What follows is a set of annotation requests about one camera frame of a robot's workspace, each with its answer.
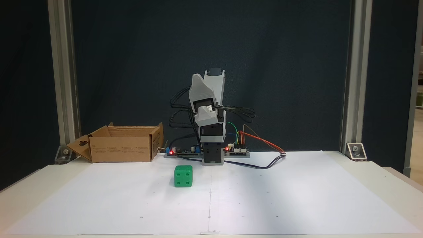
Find large grey gripper finger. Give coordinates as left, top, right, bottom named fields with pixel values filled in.
left=189, top=73, right=216, bottom=111

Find small grey gripper finger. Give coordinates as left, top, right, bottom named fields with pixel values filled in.
left=194, top=110, right=221, bottom=127

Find green die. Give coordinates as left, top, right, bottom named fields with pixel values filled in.
left=174, top=165, right=193, bottom=188

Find blue circuit board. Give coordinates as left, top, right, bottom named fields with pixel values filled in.
left=165, top=144, right=203, bottom=156

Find small driver circuit board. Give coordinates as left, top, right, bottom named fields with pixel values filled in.
left=225, top=143, right=249, bottom=154

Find brown cardboard box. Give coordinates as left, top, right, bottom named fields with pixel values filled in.
left=66, top=122, right=164, bottom=163

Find white paper sheet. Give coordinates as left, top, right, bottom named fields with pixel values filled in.
left=3, top=150, right=422, bottom=236

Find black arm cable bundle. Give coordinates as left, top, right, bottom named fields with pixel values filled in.
left=169, top=86, right=201, bottom=156

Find green wire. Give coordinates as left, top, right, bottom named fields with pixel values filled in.
left=226, top=122, right=240, bottom=146

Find black wrist cable loops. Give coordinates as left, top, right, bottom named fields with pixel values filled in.
left=214, top=104, right=256, bottom=124

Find grey base plate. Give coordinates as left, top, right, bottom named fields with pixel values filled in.
left=164, top=151, right=251, bottom=159

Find red orange wires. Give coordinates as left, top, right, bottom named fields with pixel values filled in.
left=239, top=130, right=286, bottom=154

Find aluminium frame post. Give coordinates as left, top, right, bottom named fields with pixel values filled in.
left=47, top=0, right=82, bottom=150
left=340, top=0, right=373, bottom=153
left=403, top=0, right=423, bottom=178

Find metal corner bracket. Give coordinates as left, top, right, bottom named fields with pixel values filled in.
left=346, top=142, right=367, bottom=162
left=54, top=145, right=72, bottom=165

